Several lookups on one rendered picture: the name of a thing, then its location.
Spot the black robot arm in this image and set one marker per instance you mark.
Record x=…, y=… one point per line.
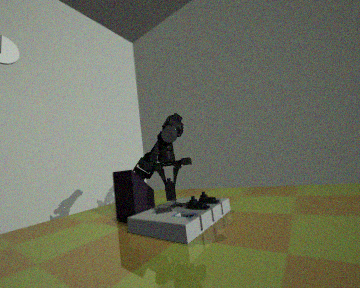
x=172, y=128

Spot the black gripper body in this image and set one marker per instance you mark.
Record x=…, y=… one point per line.
x=166, y=155

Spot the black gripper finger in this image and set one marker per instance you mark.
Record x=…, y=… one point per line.
x=162, y=174
x=175, y=172

